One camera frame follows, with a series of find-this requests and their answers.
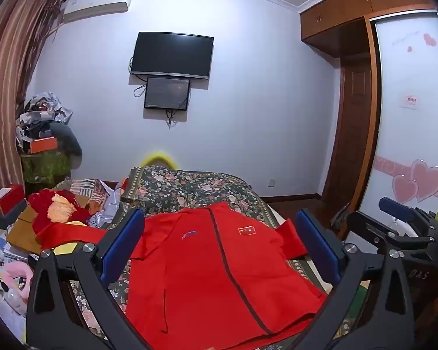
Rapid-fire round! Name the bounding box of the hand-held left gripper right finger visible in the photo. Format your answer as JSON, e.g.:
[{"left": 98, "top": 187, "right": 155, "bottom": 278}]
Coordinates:
[{"left": 294, "top": 209, "right": 415, "bottom": 350}]

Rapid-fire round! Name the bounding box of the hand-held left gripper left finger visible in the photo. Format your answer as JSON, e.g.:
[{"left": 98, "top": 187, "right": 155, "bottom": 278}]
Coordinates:
[{"left": 25, "top": 209, "right": 157, "bottom": 350}]

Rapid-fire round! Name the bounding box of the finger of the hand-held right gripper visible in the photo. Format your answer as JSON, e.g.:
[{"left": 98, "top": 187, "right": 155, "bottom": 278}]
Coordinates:
[
  {"left": 345, "top": 211, "right": 434, "bottom": 259},
  {"left": 379, "top": 197, "right": 438, "bottom": 232}
]

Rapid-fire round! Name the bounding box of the red zip jacket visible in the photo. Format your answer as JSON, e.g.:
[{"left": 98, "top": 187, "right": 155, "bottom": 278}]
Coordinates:
[{"left": 36, "top": 201, "right": 327, "bottom": 350}]

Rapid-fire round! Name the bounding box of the grey cloth heap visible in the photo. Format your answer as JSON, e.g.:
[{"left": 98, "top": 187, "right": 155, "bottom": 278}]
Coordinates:
[{"left": 330, "top": 202, "right": 352, "bottom": 231}]

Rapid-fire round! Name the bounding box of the patchwork cloth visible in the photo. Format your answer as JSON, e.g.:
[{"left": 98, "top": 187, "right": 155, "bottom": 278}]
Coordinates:
[{"left": 55, "top": 178, "right": 109, "bottom": 205}]

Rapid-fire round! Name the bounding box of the red plush toy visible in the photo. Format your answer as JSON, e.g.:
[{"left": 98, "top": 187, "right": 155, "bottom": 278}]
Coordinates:
[{"left": 28, "top": 190, "right": 103, "bottom": 242}]

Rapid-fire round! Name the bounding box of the brown wooden door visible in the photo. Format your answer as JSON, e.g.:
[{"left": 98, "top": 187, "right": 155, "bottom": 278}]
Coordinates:
[{"left": 321, "top": 56, "right": 373, "bottom": 202}]

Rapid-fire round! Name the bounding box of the dark floral blanket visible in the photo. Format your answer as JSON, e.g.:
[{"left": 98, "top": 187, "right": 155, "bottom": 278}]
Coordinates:
[{"left": 66, "top": 166, "right": 351, "bottom": 350}]

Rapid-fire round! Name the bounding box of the white heart-print sliding door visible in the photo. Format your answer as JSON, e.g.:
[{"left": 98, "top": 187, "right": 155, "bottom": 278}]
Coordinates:
[{"left": 358, "top": 11, "right": 438, "bottom": 227}]

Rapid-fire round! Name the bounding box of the yellow plush object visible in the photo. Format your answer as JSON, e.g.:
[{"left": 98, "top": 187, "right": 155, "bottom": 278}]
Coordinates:
[{"left": 139, "top": 152, "right": 178, "bottom": 170}]

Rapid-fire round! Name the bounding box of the brown cardboard box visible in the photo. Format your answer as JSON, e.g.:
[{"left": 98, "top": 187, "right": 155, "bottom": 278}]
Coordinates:
[{"left": 5, "top": 204, "right": 59, "bottom": 256}]

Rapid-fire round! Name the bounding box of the green patterned cloth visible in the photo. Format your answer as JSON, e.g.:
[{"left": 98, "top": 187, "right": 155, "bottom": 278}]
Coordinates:
[{"left": 22, "top": 151, "right": 72, "bottom": 187}]

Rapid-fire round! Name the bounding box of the pink soft item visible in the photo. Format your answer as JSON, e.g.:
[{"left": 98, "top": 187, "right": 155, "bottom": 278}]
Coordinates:
[{"left": 3, "top": 262, "right": 36, "bottom": 293}]

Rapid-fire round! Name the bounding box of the grey pillow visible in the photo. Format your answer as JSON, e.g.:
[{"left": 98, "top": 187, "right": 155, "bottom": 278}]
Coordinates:
[{"left": 49, "top": 120, "right": 83, "bottom": 169}]

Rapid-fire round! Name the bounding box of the red box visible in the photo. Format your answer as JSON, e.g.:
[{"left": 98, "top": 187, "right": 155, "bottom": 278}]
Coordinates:
[{"left": 0, "top": 184, "right": 28, "bottom": 216}]

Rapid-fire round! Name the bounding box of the orange box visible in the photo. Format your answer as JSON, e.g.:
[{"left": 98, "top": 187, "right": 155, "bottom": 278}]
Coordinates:
[{"left": 29, "top": 136, "right": 58, "bottom": 154}]

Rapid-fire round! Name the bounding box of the pile of clutter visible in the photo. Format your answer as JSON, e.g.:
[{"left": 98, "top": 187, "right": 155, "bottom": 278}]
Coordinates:
[{"left": 16, "top": 91, "right": 74, "bottom": 154}]

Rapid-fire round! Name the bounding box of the wooden overhead cabinet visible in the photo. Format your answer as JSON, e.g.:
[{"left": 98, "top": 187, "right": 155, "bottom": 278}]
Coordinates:
[{"left": 300, "top": 0, "right": 438, "bottom": 58}]

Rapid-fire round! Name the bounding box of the striped brown curtain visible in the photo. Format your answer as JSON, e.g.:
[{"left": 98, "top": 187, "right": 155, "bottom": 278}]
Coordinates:
[{"left": 0, "top": 0, "right": 65, "bottom": 205}]

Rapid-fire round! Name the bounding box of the white air conditioner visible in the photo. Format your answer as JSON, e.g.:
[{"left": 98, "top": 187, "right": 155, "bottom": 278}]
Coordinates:
[{"left": 63, "top": 0, "right": 134, "bottom": 22}]

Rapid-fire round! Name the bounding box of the small black wall monitor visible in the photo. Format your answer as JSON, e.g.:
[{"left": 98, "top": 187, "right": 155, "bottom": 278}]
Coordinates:
[{"left": 144, "top": 76, "right": 191, "bottom": 111}]

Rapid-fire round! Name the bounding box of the large black wall television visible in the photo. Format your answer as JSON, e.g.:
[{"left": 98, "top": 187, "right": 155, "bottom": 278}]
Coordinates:
[{"left": 129, "top": 31, "right": 214, "bottom": 80}]

